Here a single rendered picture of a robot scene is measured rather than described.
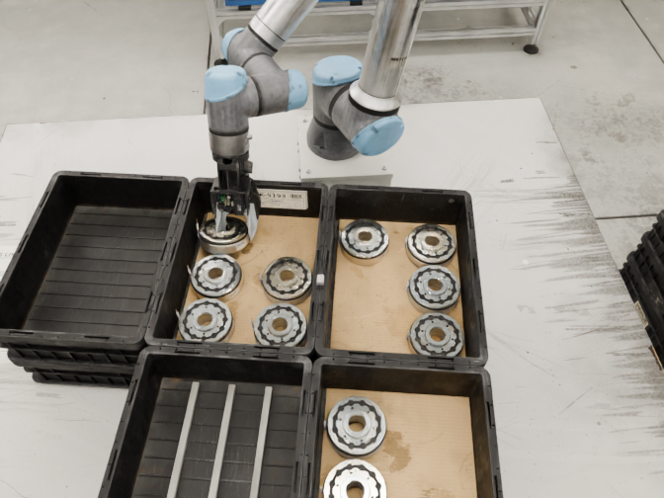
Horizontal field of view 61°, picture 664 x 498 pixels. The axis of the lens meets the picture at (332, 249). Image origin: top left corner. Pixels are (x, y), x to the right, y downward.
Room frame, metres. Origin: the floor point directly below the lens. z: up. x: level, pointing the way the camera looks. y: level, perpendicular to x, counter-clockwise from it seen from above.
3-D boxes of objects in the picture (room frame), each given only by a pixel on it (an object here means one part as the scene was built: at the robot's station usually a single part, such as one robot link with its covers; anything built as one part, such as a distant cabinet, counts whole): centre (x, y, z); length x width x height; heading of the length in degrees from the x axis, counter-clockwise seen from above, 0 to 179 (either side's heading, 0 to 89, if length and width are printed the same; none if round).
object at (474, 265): (0.60, -0.13, 0.92); 0.40 x 0.30 x 0.02; 176
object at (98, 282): (0.64, 0.47, 0.87); 0.40 x 0.30 x 0.11; 176
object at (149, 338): (0.62, 0.17, 0.92); 0.40 x 0.30 x 0.02; 176
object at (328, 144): (1.08, -0.01, 0.85); 0.15 x 0.15 x 0.10
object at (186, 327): (0.52, 0.24, 0.86); 0.10 x 0.10 x 0.01
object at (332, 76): (1.08, -0.02, 0.97); 0.13 x 0.12 x 0.14; 30
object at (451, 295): (0.60, -0.21, 0.86); 0.10 x 0.10 x 0.01
